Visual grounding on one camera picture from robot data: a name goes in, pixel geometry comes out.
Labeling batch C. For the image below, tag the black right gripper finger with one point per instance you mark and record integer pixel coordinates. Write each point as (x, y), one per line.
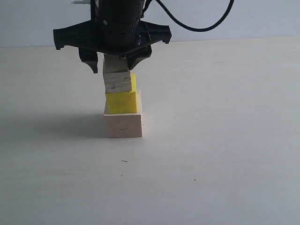
(136, 57)
(90, 58)

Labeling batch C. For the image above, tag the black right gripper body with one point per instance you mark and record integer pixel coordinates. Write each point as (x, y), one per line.
(115, 27)

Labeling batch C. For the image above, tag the small wooden cube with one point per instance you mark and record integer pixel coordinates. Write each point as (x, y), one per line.
(113, 64)

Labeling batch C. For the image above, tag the medium wooden cube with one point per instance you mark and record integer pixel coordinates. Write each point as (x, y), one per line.
(117, 82)

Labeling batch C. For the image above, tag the yellow cube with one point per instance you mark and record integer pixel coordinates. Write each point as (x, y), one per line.
(122, 102)

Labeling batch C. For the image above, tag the large wooden cube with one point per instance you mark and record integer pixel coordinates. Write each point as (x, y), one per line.
(125, 125)

